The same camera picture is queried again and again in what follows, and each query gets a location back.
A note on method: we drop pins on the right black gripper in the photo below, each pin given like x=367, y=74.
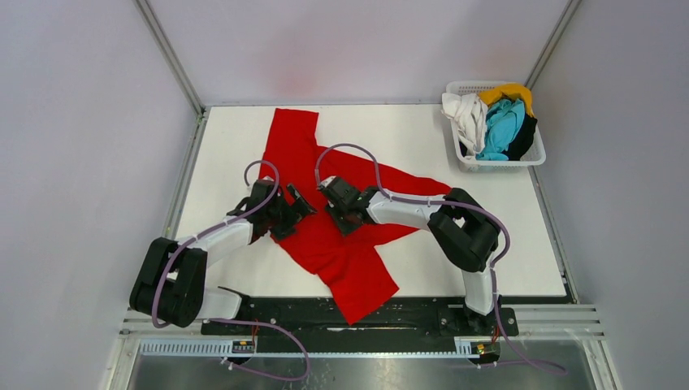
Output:
x=344, y=228

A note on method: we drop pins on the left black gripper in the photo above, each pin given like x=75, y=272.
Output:
x=286, y=228

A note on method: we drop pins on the red t-shirt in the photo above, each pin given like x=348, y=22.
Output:
x=350, y=265

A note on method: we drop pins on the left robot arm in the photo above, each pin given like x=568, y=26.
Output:
x=171, y=284

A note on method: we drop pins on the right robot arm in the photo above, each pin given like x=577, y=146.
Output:
x=466, y=235

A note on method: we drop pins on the white t-shirt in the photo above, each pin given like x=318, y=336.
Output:
x=468, y=112

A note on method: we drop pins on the teal t-shirt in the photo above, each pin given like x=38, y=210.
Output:
x=504, y=120

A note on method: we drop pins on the black t-shirt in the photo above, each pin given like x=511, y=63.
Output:
x=523, y=140

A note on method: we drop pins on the white plastic laundry basket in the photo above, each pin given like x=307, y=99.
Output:
x=534, y=156

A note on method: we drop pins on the yellow t-shirt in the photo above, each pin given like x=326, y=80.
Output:
x=512, y=91

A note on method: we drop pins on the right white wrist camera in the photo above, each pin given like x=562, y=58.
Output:
x=326, y=182

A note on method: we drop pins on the aluminium frame rail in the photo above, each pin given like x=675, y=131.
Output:
x=522, y=323

